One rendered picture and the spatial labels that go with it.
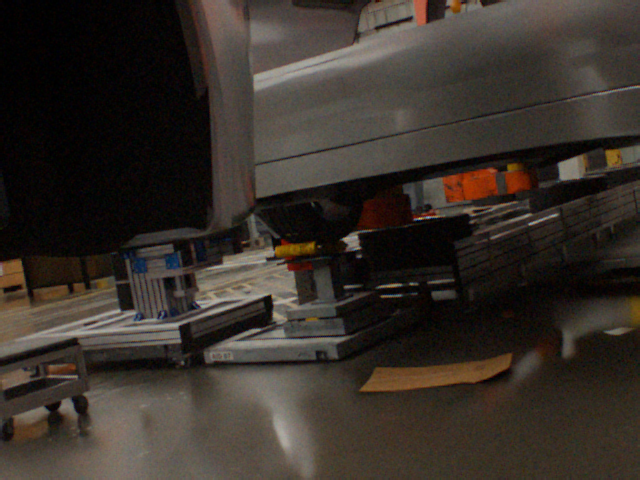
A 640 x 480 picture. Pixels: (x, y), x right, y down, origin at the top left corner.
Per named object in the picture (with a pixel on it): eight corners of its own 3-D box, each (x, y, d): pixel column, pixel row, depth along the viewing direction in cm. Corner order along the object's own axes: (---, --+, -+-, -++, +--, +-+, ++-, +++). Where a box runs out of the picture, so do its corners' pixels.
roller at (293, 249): (319, 253, 401) (317, 241, 401) (271, 259, 418) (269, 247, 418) (326, 251, 406) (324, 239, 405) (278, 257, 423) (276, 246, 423)
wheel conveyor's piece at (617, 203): (605, 244, 642) (597, 194, 640) (499, 255, 692) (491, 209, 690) (639, 227, 723) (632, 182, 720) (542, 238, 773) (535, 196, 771)
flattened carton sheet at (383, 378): (508, 380, 295) (507, 370, 295) (359, 394, 312) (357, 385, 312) (514, 359, 324) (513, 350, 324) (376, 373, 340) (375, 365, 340)
